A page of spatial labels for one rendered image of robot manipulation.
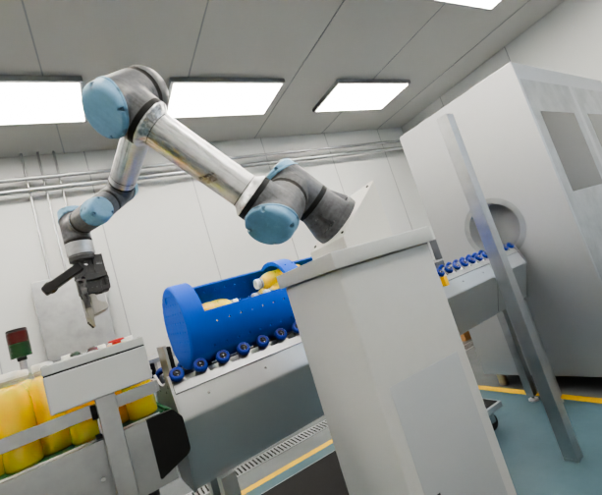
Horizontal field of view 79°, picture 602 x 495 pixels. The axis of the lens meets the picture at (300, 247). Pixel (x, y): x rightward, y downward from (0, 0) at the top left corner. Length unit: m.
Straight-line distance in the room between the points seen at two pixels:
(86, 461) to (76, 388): 0.20
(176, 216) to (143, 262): 0.70
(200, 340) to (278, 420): 0.39
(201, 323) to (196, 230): 3.71
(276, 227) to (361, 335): 0.31
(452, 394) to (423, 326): 0.17
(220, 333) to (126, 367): 0.37
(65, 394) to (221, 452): 0.54
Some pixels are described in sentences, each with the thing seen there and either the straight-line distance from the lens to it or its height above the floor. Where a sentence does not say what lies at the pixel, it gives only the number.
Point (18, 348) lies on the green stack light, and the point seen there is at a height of 1.19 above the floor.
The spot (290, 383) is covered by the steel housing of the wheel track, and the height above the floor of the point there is 0.80.
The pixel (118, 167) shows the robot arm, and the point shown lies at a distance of 1.19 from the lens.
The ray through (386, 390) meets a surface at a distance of 0.87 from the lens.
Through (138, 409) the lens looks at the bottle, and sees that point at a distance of 1.11.
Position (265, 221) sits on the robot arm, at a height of 1.26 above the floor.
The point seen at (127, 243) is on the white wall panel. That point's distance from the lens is 4.73.
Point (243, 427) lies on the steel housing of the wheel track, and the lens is 1.30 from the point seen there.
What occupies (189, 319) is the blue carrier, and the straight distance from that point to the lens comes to 1.19.
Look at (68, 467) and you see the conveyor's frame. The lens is 1.08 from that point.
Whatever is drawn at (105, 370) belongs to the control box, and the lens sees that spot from 0.95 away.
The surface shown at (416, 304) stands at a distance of 0.95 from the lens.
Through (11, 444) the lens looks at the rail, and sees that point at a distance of 1.09.
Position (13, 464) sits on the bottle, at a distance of 1.11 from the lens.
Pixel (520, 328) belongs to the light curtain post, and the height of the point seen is 0.61.
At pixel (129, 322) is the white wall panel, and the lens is 4.59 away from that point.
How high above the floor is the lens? 1.09
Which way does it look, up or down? 6 degrees up
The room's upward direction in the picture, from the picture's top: 18 degrees counter-clockwise
